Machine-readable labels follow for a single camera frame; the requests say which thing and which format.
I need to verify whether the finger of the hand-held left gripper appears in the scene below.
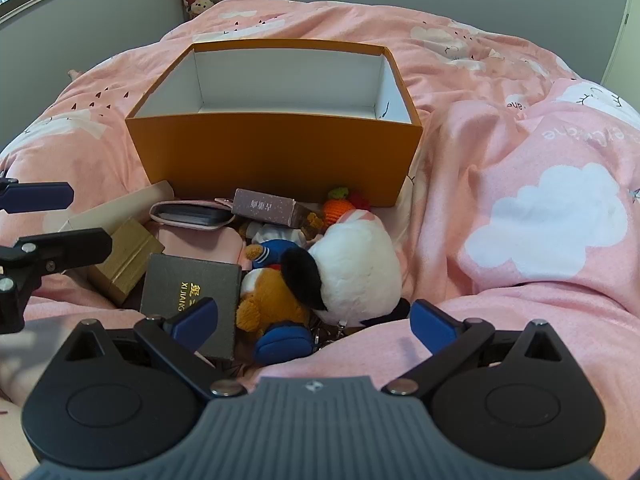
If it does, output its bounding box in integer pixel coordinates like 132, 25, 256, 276
0, 227, 113, 333
0, 177, 75, 216

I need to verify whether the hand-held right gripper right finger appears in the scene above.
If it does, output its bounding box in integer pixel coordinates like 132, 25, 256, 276
382, 299, 576, 401

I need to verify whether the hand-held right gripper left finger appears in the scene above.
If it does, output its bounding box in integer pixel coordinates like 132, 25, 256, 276
47, 297, 248, 401

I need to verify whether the black box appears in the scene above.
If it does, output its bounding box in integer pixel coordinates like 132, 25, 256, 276
140, 254, 243, 361

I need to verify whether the gold box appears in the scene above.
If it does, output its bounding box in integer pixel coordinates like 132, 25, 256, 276
87, 217, 166, 306

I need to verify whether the cream cardboard box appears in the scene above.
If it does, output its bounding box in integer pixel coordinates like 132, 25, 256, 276
59, 180, 175, 241

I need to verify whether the pink box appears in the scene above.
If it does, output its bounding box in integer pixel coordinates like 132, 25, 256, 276
145, 222, 247, 267

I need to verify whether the brown bear plush toy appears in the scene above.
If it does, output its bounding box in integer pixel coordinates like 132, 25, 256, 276
235, 222, 317, 366

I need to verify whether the white plush toy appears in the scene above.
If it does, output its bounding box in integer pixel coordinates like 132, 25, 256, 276
280, 210, 411, 328

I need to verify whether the brown printed small box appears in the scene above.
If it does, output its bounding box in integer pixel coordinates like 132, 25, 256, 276
232, 188, 326, 233

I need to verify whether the orange crochet toy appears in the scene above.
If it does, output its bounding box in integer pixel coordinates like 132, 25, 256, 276
322, 186, 373, 226

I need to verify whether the orange cardboard box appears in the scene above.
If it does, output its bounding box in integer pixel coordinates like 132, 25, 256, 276
125, 39, 425, 208

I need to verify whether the pink cloud-print blanket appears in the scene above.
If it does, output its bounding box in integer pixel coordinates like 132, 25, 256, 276
0, 0, 640, 480

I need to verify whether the white door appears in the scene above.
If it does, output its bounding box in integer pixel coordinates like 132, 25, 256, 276
600, 0, 640, 106

